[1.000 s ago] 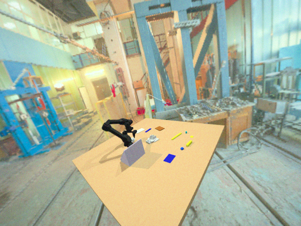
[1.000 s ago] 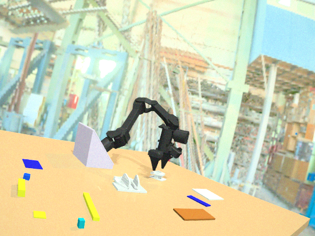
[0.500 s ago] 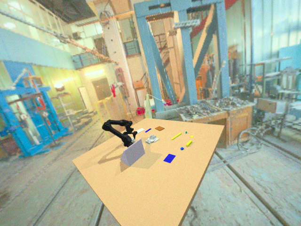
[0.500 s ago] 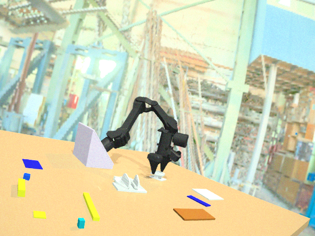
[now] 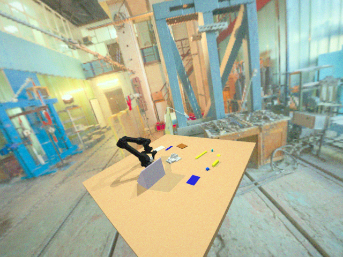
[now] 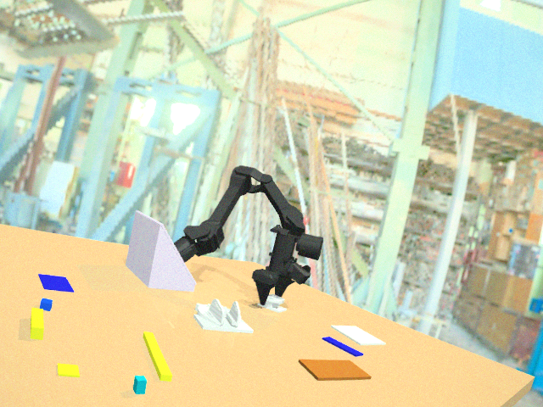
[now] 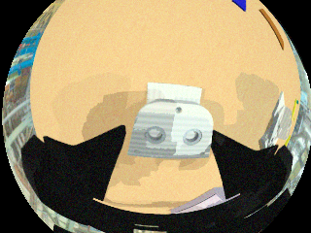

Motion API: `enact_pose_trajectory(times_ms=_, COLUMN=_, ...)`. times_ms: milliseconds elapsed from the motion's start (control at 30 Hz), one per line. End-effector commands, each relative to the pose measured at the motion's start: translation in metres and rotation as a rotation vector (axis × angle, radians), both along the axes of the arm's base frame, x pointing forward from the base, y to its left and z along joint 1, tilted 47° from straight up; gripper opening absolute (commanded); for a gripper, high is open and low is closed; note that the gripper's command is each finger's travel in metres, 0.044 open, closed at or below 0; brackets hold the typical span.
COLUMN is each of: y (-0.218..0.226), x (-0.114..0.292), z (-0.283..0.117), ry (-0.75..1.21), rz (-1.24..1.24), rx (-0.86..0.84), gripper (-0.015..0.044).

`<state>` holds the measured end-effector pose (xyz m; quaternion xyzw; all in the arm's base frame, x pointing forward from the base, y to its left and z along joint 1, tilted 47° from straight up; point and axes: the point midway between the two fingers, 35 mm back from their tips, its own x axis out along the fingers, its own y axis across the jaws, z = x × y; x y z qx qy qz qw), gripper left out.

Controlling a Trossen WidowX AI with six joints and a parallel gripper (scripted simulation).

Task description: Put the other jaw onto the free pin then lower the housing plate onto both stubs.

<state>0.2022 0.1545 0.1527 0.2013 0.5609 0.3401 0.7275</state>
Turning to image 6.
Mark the yellow long bar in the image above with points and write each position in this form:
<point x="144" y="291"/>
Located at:
<point x="161" y="367"/>

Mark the blue flat bar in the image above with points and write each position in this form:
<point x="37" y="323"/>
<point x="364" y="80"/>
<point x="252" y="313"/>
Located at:
<point x="342" y="346"/>

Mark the small cyan block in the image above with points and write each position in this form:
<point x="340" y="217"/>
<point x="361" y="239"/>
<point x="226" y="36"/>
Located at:
<point x="139" y="384"/>

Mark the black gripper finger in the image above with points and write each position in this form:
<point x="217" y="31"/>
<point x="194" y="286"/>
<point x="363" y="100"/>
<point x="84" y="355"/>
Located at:
<point x="263" y="290"/>
<point x="282" y="285"/>

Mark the yellow rectangular block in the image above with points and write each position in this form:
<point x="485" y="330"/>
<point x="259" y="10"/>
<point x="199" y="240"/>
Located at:
<point x="37" y="323"/>

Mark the orange flat plate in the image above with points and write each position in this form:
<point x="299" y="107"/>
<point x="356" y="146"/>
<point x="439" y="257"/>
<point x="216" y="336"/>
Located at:
<point x="335" y="370"/>

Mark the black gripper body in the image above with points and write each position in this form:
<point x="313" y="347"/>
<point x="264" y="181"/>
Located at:
<point x="275" y="269"/>

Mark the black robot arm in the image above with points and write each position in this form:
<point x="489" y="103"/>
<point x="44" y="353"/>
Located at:
<point x="209" y="234"/>

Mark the yellow flat block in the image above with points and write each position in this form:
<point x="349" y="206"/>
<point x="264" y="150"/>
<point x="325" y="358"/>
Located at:
<point x="68" y="370"/>

